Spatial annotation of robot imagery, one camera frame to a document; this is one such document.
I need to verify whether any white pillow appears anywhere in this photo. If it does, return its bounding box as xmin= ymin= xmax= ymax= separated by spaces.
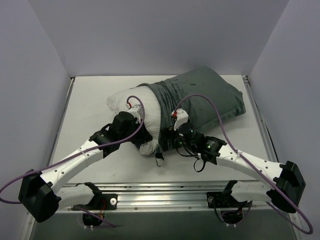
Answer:
xmin=105 ymin=85 xmax=162 ymax=156

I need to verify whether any zebra and green pillowcase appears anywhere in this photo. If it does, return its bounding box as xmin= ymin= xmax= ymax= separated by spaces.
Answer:
xmin=140 ymin=67 xmax=246 ymax=166

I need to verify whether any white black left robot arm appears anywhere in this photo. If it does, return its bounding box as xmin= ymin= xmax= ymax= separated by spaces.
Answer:
xmin=18 ymin=111 xmax=153 ymax=223

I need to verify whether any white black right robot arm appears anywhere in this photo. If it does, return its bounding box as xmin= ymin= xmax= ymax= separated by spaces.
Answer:
xmin=160 ymin=122 xmax=306 ymax=213

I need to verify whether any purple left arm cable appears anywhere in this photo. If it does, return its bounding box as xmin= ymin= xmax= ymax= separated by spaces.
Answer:
xmin=0 ymin=95 xmax=146 ymax=228

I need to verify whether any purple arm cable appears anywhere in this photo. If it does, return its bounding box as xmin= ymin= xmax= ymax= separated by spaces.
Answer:
xmin=172 ymin=93 xmax=314 ymax=236
xmin=0 ymin=95 xmax=146 ymax=228

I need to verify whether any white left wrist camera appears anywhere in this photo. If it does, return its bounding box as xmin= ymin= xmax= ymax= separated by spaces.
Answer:
xmin=126 ymin=102 xmax=142 ymax=124

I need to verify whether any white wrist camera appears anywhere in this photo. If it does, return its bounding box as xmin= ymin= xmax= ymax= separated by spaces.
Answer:
xmin=171 ymin=108 xmax=189 ymax=131
xmin=126 ymin=102 xmax=142 ymax=124

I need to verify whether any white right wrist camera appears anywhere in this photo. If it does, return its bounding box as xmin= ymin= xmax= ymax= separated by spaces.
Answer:
xmin=171 ymin=108 xmax=189 ymax=131

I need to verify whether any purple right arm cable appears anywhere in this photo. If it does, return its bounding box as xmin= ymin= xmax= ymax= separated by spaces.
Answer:
xmin=172 ymin=93 xmax=314 ymax=236

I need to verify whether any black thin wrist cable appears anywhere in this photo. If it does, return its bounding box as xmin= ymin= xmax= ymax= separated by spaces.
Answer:
xmin=174 ymin=147 xmax=211 ymax=173

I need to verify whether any aluminium front rail frame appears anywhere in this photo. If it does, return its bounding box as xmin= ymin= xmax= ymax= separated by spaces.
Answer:
xmin=21 ymin=181 xmax=300 ymax=213

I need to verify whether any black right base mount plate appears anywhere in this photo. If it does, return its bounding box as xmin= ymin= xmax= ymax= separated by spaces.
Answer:
xmin=206 ymin=191 xmax=250 ymax=209

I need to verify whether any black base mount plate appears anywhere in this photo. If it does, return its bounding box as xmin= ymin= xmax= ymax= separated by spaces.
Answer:
xmin=206 ymin=191 xmax=250 ymax=209
xmin=71 ymin=193 xmax=118 ymax=211

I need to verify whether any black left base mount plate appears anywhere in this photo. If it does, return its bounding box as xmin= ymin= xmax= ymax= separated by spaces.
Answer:
xmin=71 ymin=193 xmax=118 ymax=211

